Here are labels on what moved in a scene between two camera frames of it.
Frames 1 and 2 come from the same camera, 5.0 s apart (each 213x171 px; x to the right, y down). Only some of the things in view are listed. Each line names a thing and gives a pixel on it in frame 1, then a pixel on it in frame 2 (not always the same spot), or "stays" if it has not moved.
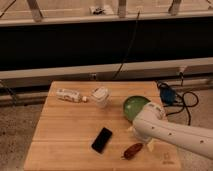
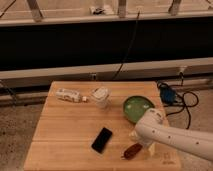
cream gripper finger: x=130 y=128 to x=133 y=134
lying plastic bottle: x=74 y=96 stays
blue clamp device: x=167 y=96 stays
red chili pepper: x=132 y=150 stays
